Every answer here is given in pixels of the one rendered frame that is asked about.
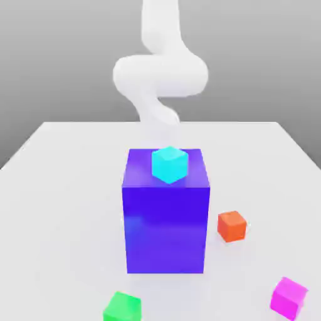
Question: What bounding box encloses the small cyan cube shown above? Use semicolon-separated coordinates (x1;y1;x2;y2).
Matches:
151;145;189;185

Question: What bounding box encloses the small orange cube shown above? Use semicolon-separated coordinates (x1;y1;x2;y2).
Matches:
217;210;248;243

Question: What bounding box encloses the small green cube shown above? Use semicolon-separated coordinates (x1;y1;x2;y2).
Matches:
102;291;142;321

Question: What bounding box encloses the small magenta cube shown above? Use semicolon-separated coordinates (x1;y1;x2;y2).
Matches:
270;276;309;321

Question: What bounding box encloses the large blue box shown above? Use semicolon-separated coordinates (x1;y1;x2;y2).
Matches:
122;148;211;275

